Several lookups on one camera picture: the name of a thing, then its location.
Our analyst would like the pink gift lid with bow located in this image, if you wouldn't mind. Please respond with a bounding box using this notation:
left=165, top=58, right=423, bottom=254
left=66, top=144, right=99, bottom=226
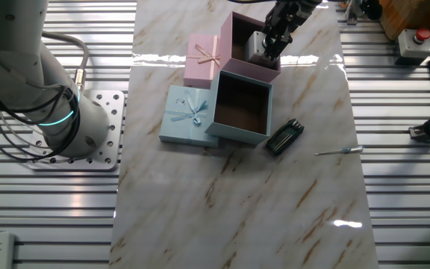
left=183, top=33, right=222, bottom=90

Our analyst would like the grey green push-button box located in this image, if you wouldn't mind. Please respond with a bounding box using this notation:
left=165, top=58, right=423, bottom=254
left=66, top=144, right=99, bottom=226
left=243, top=30, right=280, bottom=65

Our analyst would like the grey metal clamp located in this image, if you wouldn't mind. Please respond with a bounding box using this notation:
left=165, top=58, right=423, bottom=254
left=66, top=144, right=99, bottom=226
left=343, top=0, right=365, bottom=26

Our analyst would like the open pink gift box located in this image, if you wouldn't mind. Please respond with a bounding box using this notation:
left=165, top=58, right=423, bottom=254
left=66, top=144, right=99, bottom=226
left=219, top=10, right=281, bottom=84

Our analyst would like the small thin screwdriver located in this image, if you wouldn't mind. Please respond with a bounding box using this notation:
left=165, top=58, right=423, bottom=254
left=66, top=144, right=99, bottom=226
left=314, top=145, right=365, bottom=157

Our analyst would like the red emergency stop box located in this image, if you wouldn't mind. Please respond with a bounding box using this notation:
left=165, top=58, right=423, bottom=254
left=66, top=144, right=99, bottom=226
left=396, top=28, right=430, bottom=67

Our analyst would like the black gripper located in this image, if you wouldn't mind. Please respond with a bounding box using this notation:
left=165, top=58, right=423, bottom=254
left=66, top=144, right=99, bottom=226
left=262, top=0, right=323, bottom=61

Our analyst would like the open blue gift box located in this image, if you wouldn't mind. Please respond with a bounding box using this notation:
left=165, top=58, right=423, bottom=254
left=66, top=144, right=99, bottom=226
left=204, top=69, right=274, bottom=146

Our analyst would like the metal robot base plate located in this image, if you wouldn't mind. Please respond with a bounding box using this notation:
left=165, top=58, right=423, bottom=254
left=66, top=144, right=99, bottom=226
left=26, top=89, right=126, bottom=172

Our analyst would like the thick grey cable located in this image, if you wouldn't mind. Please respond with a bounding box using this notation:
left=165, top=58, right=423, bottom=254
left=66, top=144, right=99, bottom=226
left=39, top=30, right=91, bottom=93

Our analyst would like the blue gift lid with bow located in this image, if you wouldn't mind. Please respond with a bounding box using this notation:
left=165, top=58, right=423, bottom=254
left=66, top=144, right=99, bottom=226
left=158, top=84, right=222, bottom=149

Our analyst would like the black cable bundle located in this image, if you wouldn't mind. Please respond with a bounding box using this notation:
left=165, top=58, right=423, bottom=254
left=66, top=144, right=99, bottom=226
left=0, top=63, right=81, bottom=164

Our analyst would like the brown cardboard box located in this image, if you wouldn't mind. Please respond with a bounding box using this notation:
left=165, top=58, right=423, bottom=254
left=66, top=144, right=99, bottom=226
left=378, top=0, right=430, bottom=41

